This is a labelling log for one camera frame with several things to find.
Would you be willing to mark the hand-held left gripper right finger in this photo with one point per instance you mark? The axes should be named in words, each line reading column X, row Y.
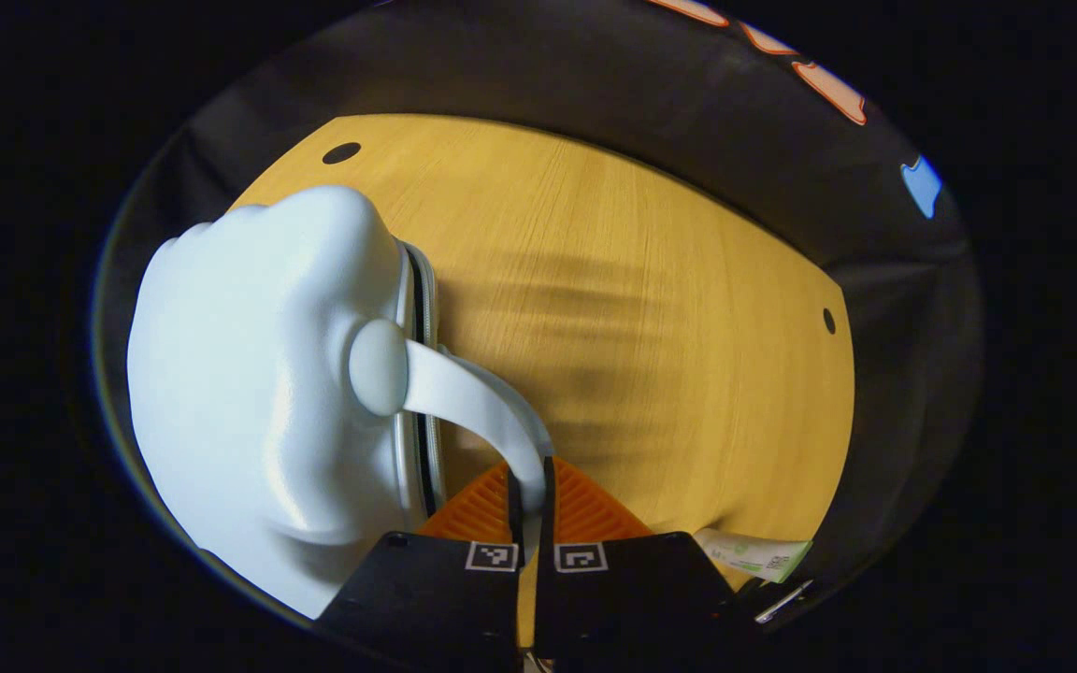
column 546, row 514

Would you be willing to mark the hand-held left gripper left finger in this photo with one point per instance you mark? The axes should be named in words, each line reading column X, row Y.
column 514, row 514

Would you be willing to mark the white green skin care tube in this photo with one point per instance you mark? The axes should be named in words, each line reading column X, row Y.
column 753, row 556

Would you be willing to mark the silver green skin care tube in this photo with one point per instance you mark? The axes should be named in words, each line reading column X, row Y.
column 784, row 601

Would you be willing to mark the white suitcase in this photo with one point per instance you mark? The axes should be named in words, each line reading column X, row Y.
column 249, row 374

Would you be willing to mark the black backdrop cloth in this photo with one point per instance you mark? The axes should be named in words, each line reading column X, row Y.
column 688, row 112

